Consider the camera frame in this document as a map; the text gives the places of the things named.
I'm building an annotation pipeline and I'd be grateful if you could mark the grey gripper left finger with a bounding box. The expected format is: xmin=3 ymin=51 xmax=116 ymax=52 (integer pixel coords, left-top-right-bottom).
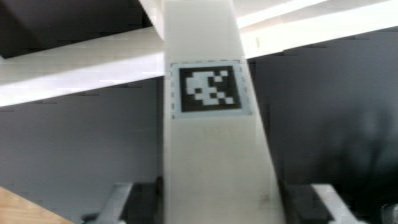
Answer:
xmin=82 ymin=183 xmax=134 ymax=224

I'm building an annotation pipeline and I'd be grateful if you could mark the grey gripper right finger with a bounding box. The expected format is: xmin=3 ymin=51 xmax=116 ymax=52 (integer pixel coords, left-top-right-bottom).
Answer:
xmin=283 ymin=184 xmax=363 ymax=224

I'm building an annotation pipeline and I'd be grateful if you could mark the white U-shaped frame fence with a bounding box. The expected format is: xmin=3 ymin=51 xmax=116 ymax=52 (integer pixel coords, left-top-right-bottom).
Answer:
xmin=0 ymin=0 xmax=398 ymax=107

